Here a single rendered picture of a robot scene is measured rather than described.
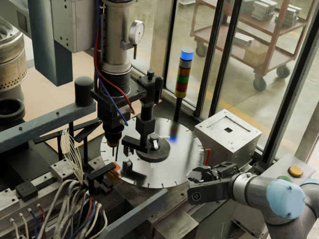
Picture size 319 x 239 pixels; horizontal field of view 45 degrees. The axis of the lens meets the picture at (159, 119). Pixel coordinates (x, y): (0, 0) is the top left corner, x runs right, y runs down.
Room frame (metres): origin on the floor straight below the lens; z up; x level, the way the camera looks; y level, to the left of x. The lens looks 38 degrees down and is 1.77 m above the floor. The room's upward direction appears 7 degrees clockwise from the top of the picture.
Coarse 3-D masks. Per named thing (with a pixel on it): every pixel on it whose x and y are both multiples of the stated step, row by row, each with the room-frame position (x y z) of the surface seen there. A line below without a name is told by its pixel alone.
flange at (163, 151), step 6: (162, 144) 0.92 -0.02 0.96; (168, 144) 0.92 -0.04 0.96; (150, 150) 0.88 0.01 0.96; (156, 150) 0.88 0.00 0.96; (162, 150) 0.89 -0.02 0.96; (168, 150) 0.89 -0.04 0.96; (144, 156) 0.85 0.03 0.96; (150, 156) 0.85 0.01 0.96; (156, 156) 0.86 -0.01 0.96; (162, 156) 0.86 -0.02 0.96
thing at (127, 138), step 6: (126, 138) 0.85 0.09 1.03; (132, 138) 0.85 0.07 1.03; (144, 138) 0.82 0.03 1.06; (126, 144) 0.83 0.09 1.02; (132, 144) 0.83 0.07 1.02; (138, 144) 0.83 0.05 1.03; (144, 144) 0.82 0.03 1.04; (150, 144) 0.83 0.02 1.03; (126, 150) 0.83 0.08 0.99; (132, 150) 0.84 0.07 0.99; (138, 150) 0.82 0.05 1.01; (144, 150) 0.82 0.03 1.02; (126, 156) 0.83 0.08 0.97
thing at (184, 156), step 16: (128, 128) 0.99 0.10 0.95; (160, 128) 1.01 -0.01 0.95; (176, 128) 1.02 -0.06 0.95; (176, 144) 0.94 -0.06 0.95; (192, 144) 0.95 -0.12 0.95; (112, 160) 0.83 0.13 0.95; (128, 160) 0.83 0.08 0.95; (144, 160) 0.84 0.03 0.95; (160, 160) 0.85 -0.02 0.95; (176, 160) 0.86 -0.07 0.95; (192, 160) 0.87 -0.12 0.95; (128, 176) 0.77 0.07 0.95; (144, 176) 0.78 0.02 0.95; (160, 176) 0.79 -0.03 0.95; (176, 176) 0.79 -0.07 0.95
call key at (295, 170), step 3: (291, 168) 0.94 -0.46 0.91; (294, 168) 0.94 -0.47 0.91; (297, 168) 0.94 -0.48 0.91; (291, 171) 0.93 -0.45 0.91; (294, 171) 0.93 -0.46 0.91; (297, 171) 0.93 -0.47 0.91; (300, 171) 0.93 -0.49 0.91; (294, 174) 0.92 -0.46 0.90; (297, 174) 0.92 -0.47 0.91; (300, 174) 0.92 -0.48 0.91
